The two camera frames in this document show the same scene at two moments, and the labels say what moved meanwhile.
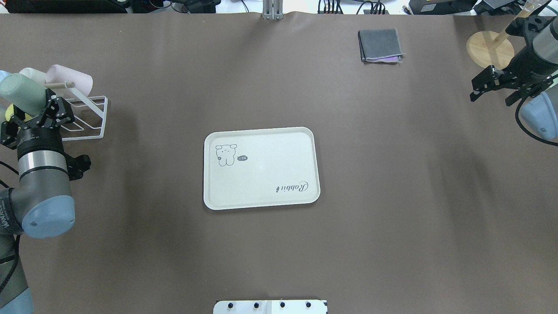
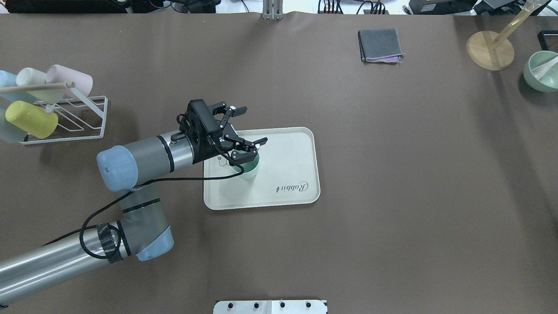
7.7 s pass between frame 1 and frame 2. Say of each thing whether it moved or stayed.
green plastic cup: moved
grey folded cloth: stayed
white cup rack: stayed
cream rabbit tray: stayed
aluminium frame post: stayed
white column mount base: stayed
